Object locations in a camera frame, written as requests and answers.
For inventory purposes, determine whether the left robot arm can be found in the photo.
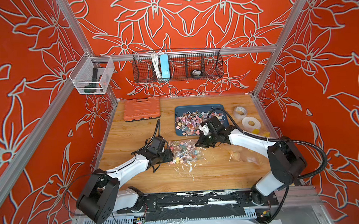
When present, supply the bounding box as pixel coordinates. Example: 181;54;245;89
76;136;173;224

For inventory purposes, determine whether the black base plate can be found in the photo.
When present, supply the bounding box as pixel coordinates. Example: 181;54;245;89
115;187;279;215

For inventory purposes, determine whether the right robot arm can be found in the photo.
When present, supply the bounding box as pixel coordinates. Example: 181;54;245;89
196;116;307;196

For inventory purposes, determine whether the black wire basket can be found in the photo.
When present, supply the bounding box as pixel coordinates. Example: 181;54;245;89
132;48;224;83

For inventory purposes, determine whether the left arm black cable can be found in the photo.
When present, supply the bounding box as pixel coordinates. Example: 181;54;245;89
59;118;167;224

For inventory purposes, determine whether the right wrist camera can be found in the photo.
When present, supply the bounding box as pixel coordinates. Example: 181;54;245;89
198;124;211;136

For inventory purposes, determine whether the green black screwdriver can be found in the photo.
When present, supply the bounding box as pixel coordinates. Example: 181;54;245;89
84;67;98;94

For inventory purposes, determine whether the orange tool case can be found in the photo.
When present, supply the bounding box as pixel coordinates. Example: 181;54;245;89
123;97;161;122

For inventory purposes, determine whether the light blue power bank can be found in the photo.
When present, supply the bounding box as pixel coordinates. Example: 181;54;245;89
159;54;171;81

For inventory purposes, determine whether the white cable bundle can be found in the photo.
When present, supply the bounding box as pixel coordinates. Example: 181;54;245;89
150;52;162;81

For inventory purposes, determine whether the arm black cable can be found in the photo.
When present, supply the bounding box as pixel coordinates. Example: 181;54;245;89
59;118;167;224
206;102;331;224

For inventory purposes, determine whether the clear acrylic box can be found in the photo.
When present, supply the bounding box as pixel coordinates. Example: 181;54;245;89
70;52;115;95

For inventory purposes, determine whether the clear tape roll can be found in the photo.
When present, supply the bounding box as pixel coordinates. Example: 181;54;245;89
233;106;248;120

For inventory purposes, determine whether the white tape roll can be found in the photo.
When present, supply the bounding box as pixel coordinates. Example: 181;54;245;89
242;116;261;132

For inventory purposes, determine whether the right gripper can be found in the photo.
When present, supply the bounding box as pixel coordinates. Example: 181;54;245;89
195;130;221;148

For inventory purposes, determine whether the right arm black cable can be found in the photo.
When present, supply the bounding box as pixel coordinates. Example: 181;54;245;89
206;102;331;224

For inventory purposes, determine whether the blue plastic tray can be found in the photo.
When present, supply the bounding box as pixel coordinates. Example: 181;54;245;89
174;104;229;136

